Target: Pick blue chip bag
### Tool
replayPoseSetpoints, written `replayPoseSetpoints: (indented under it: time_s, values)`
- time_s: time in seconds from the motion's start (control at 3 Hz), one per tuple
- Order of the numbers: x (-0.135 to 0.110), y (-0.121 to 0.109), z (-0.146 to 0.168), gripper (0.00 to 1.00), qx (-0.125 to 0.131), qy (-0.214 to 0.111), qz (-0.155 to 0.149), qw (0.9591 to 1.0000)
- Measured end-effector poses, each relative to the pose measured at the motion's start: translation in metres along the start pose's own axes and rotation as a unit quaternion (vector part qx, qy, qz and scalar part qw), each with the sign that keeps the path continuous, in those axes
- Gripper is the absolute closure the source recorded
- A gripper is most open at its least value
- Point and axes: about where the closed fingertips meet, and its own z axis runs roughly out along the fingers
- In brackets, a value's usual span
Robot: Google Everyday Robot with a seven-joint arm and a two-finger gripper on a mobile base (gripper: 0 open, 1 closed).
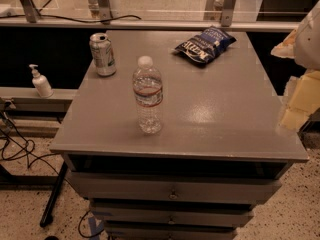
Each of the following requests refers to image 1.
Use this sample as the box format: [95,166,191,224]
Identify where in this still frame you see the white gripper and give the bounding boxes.
[271,1,320,132]

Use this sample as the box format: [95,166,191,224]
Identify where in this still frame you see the blue chip bag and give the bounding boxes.
[175,26,236,64]

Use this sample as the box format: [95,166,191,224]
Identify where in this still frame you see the grey drawer cabinet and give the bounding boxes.
[51,30,308,240]

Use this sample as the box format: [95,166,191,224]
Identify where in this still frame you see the clear plastic water bottle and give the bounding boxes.
[132,56,163,134]

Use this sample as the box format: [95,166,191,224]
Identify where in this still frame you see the green and silver soda can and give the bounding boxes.
[89,33,116,77]

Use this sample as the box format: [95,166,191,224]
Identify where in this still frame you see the white pump dispenser bottle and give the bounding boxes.
[29,64,53,98]

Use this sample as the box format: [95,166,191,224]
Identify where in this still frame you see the black metal stand leg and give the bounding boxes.
[40,163,68,228]

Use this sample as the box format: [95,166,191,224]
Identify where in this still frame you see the metal window frame rail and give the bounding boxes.
[0,0,299,32]

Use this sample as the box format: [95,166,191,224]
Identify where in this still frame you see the black cable on ledge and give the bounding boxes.
[0,13,142,24]

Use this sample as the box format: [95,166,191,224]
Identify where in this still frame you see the black floor cables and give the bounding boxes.
[0,112,68,178]

